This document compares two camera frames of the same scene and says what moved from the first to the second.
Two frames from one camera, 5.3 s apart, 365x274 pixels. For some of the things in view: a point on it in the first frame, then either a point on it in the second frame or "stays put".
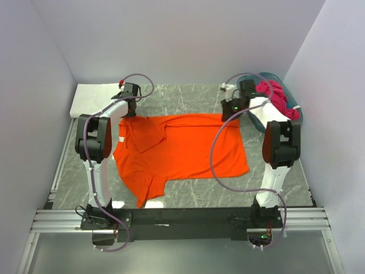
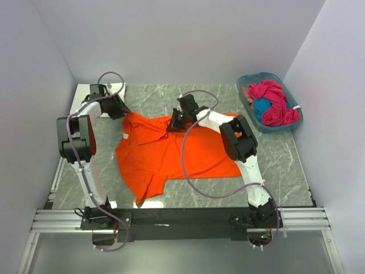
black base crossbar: x=183 y=225 stays put
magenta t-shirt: x=275 y=91 stays put
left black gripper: x=130 y=115 → x=120 y=107
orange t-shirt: x=147 y=146 stays put
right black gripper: x=225 y=113 → x=174 y=127
